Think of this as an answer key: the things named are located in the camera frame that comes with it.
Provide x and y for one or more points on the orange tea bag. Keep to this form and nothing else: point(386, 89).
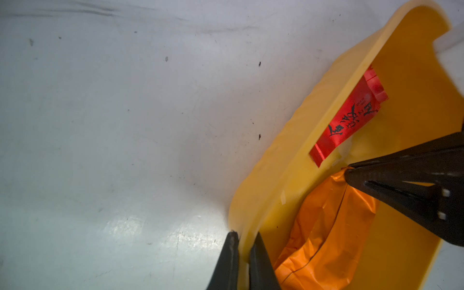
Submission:
point(327, 238)

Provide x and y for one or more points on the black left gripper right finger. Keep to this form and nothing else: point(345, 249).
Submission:
point(261, 273)

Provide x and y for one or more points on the yellow plastic storage box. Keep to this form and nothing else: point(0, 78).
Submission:
point(387, 112)

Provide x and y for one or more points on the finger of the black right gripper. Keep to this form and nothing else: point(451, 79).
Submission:
point(424, 183)

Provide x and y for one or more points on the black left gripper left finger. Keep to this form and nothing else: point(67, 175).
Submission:
point(225, 275)

